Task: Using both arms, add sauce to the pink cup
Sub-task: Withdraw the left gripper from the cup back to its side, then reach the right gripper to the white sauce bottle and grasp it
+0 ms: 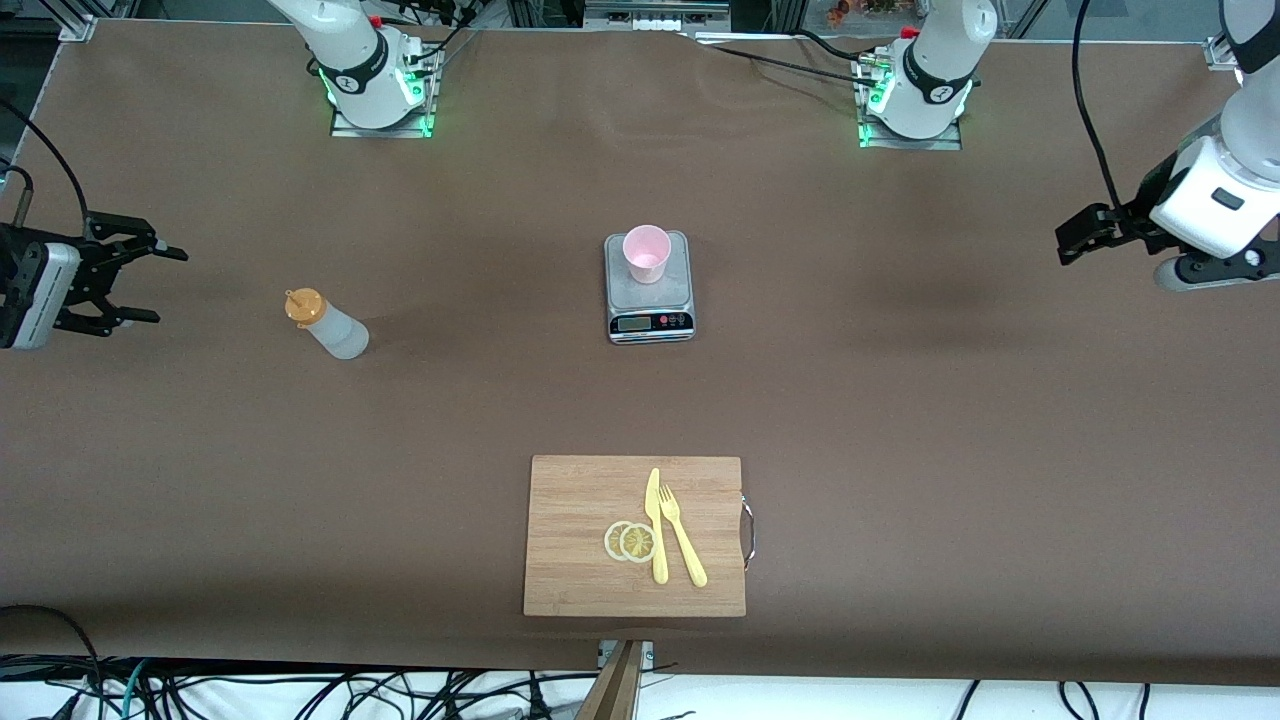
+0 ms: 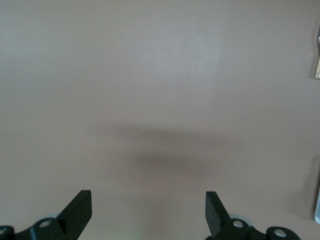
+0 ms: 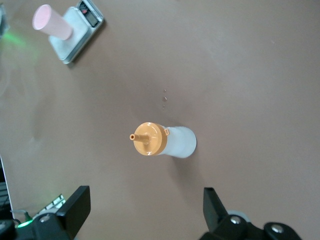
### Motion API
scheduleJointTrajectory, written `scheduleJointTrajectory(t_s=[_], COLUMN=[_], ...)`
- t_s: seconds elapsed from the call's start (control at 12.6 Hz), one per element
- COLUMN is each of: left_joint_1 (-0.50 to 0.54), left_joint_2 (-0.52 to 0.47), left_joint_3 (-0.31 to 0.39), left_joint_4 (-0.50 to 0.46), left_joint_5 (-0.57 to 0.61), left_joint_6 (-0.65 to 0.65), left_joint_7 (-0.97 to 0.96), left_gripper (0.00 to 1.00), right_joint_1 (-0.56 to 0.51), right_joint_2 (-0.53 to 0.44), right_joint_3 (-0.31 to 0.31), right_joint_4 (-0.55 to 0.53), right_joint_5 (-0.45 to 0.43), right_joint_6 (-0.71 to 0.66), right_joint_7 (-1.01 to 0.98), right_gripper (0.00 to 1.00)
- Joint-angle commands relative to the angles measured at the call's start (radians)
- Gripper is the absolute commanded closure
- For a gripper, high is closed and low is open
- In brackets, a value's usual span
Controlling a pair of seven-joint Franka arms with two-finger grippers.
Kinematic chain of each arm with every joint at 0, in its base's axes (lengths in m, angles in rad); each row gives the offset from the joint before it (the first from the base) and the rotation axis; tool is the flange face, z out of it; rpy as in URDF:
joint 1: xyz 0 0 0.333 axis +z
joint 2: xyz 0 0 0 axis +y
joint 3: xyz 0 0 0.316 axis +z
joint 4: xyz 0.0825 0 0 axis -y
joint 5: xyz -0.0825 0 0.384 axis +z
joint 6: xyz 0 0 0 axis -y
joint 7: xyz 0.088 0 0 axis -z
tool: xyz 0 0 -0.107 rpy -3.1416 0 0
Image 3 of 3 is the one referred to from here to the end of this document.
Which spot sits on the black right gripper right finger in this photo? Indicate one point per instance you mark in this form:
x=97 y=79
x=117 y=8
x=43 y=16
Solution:
x=215 y=215

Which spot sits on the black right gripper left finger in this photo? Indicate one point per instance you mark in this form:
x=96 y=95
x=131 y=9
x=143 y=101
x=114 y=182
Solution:
x=75 y=212

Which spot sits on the translucent sauce bottle orange cap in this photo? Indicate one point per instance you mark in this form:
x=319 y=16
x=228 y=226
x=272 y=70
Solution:
x=175 y=143

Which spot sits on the pink plastic cup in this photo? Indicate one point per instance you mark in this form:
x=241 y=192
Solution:
x=53 y=21

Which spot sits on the silver digital kitchen scale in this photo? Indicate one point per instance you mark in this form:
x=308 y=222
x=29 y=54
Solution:
x=80 y=37

